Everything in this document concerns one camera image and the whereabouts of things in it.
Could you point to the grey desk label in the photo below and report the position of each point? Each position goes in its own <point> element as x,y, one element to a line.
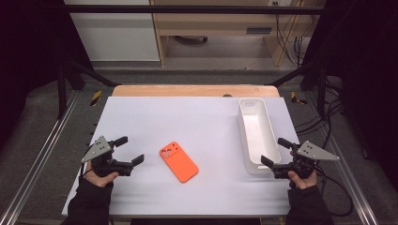
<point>258,30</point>

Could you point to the black horizontal frame bar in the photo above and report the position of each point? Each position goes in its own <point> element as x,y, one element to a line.
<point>187,9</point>

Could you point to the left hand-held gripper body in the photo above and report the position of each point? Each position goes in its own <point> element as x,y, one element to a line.
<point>108,165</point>

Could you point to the yellow black tape strip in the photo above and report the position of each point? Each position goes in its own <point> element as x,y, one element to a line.
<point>95,98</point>
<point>294,98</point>

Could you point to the person's left hand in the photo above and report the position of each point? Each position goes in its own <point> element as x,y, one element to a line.
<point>100,179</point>

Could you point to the black curtain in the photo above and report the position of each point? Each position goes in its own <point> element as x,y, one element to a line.
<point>28,56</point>
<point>366,78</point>

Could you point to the person's right hand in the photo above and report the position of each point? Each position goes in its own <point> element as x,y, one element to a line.
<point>303,182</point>

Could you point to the orange phone case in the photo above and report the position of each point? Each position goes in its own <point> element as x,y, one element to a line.
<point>178,162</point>

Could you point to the black metal stand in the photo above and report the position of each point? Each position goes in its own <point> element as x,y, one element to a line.
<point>320,90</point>
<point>62,90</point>

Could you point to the white plastic bin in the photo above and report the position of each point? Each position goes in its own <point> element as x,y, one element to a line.
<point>259,134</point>

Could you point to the aluminium rail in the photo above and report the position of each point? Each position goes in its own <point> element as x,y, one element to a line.
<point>40,156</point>
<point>347,175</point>

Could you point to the light wooden desk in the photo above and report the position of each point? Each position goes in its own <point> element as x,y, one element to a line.
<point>212,22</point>

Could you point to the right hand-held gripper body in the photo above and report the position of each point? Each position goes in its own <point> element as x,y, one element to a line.
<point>302,164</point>

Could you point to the white cabinet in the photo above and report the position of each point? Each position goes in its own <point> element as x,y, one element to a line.
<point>115,34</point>

